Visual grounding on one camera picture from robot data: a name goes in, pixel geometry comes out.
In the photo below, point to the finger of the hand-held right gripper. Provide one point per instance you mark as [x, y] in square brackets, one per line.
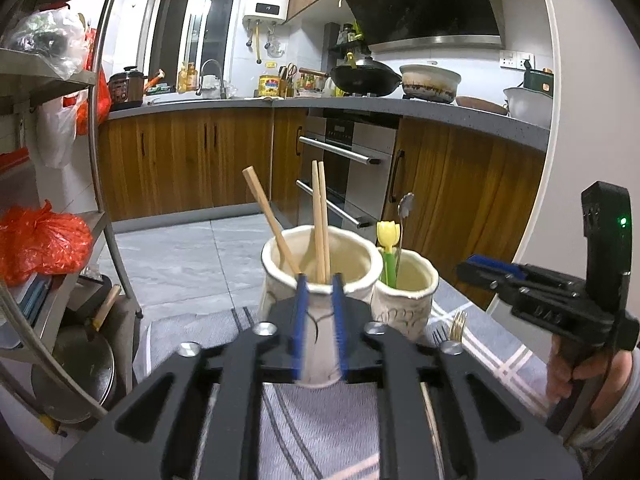
[475, 274]
[492, 262]

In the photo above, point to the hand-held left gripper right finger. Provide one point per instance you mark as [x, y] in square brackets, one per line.
[338, 330]

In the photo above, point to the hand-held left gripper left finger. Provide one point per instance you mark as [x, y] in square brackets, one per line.
[300, 330]

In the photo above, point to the white ceramic double utensil holder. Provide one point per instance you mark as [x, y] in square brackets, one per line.
[405, 305]

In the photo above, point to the yellow green tulip spoon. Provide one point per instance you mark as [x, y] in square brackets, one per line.
[388, 235]

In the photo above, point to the metal spoon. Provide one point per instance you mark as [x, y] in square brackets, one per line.
[405, 205]

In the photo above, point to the wide wooden chopstick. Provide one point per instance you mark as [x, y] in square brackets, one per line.
[265, 210]

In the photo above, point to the thin wooden chopstick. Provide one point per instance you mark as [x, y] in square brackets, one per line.
[431, 405]
[316, 200]
[323, 200]

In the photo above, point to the person's right forearm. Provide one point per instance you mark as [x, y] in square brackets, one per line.
[610, 427]

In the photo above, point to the person's right hand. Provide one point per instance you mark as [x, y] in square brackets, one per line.
[559, 375]

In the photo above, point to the dark metal fork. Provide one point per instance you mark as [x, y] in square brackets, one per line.
[439, 336]

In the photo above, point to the grey striped tablecloth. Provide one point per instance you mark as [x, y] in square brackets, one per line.
[325, 435]

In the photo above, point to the brown round board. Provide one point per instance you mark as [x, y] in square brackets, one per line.
[480, 105]

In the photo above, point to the white enamel pot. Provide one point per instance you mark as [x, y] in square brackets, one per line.
[530, 107]

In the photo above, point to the steel built-in oven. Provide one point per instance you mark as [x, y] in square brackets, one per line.
[340, 170]

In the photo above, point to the green enamel pot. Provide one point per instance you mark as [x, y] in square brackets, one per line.
[539, 80]

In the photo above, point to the white ceramic casserole pot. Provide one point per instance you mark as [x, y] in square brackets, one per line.
[430, 82]

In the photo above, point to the wooden kitchen base cabinets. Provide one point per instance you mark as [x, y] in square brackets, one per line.
[175, 160]

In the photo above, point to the black wok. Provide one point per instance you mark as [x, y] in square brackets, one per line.
[365, 80]

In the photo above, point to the steel pot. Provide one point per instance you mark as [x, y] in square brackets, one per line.
[75, 375]

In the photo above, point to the group of condiment bottles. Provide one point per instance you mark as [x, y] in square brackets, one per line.
[312, 85]

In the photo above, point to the yellow tin can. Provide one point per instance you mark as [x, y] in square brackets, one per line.
[269, 86]

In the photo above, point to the knife block with scissors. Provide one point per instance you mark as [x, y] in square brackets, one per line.
[287, 82]

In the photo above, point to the steel kitchen faucet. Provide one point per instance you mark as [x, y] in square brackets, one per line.
[223, 87]

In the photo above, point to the black spice shelf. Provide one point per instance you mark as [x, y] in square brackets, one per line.
[345, 40]

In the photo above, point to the orange plastic bag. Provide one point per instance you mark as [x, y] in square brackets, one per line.
[45, 245]

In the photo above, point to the black range hood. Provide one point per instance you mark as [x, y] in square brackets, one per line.
[425, 0]

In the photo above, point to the cooking oil bottle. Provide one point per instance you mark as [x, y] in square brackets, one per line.
[187, 80]

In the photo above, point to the steel shelf rack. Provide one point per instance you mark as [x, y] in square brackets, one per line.
[91, 125]

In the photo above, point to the dark red pressure cooker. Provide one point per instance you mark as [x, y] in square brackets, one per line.
[125, 90]

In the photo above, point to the red plastic bag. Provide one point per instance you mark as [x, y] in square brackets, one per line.
[100, 100]

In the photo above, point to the white plastic bag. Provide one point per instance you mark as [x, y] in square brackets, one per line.
[57, 135]

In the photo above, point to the red flat box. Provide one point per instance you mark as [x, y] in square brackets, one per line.
[15, 159]

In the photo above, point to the kitchen window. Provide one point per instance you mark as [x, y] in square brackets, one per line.
[172, 20]

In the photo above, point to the clear plastic bag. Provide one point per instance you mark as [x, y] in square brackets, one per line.
[45, 35]

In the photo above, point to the white wall socket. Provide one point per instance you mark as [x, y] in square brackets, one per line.
[512, 59]

